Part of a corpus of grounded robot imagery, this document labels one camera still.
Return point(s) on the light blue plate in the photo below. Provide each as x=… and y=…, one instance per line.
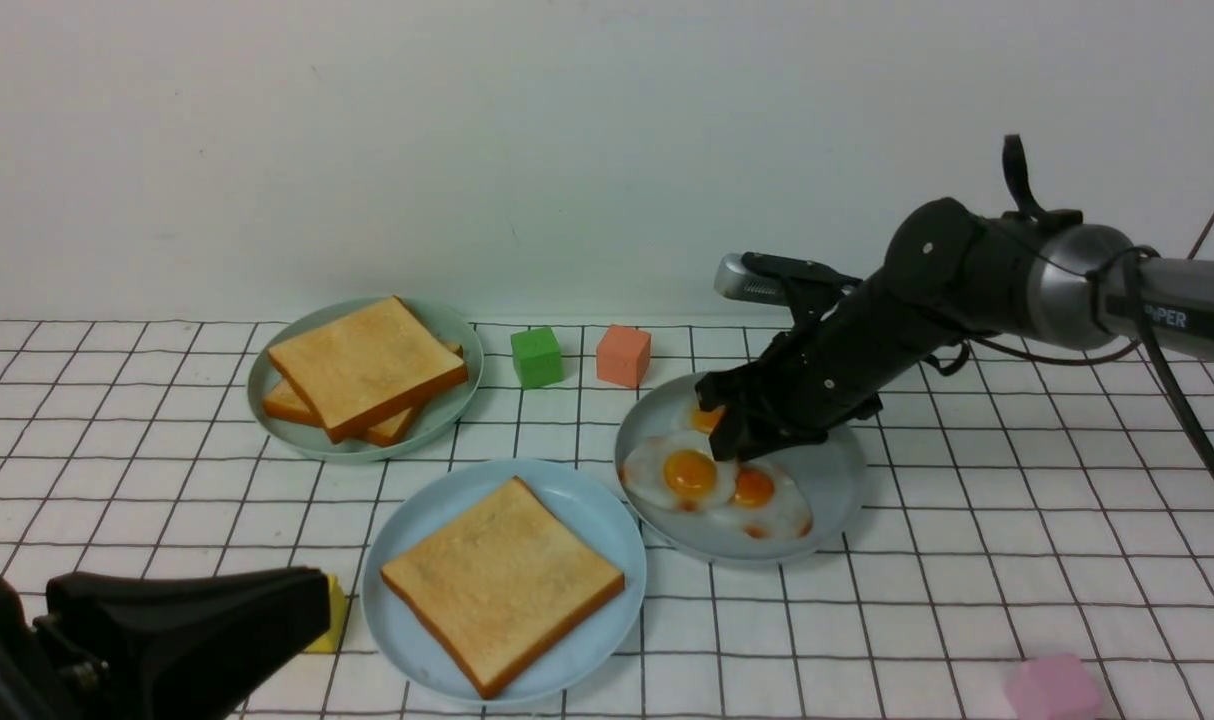
x=586, y=507

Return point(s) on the yellow cube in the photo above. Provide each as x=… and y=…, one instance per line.
x=332, y=639

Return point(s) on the fried egg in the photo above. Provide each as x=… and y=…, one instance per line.
x=694, y=417
x=677, y=473
x=766, y=505

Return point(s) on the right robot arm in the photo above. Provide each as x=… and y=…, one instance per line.
x=948, y=277

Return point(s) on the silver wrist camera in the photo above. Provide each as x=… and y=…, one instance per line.
x=808, y=289

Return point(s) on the green cube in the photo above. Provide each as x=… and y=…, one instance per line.
x=537, y=357

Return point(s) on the orange cube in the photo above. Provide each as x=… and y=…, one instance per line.
x=623, y=355

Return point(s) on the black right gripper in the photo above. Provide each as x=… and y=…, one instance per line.
x=824, y=372

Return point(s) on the grey egg plate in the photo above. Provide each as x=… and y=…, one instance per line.
x=830, y=476

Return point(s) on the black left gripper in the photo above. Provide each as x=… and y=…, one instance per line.
x=124, y=648

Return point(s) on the green bread plate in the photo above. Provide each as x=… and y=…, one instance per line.
x=447, y=400

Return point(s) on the pink cube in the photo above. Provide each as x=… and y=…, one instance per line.
x=1053, y=687

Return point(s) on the toast slice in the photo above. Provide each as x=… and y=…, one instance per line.
x=501, y=584
x=367, y=365
x=313, y=355

